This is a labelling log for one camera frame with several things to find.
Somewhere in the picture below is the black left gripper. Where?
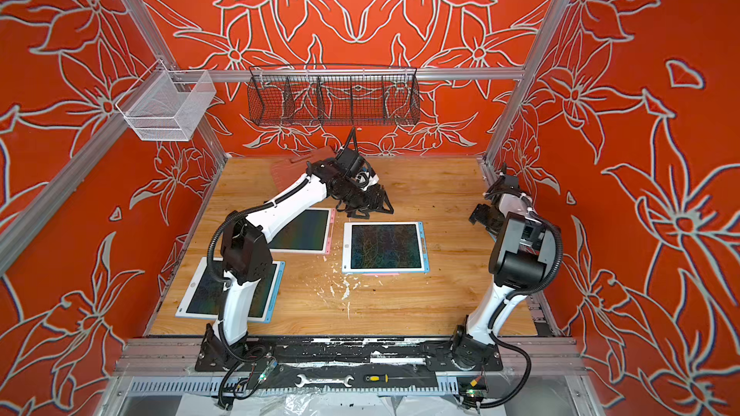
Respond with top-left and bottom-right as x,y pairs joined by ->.
337,180 -> 396,217

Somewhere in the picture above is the blue framed tablet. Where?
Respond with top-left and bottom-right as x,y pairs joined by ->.
175,257 -> 285,324
341,221 -> 430,275

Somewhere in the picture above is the blue framed front tablet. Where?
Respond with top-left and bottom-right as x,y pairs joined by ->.
175,257 -> 285,324

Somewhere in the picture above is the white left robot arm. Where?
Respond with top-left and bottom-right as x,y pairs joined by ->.
206,148 -> 394,346

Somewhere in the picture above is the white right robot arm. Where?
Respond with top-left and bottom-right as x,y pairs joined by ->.
451,171 -> 564,367

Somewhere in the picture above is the pink framed writing tablet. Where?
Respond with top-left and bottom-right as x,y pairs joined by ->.
269,208 -> 335,254

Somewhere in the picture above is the red plastic tool case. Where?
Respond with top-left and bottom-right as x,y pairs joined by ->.
271,146 -> 335,192

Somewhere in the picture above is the silver open-end wrench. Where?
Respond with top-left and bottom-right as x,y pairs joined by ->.
296,374 -> 354,388

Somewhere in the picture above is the black wire wall basket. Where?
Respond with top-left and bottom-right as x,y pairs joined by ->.
246,65 -> 421,127

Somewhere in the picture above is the clear plastic wall bin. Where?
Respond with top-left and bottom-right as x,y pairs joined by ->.
116,65 -> 216,142

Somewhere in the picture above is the yellow handled screwdriver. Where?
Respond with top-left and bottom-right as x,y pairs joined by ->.
363,374 -> 432,383

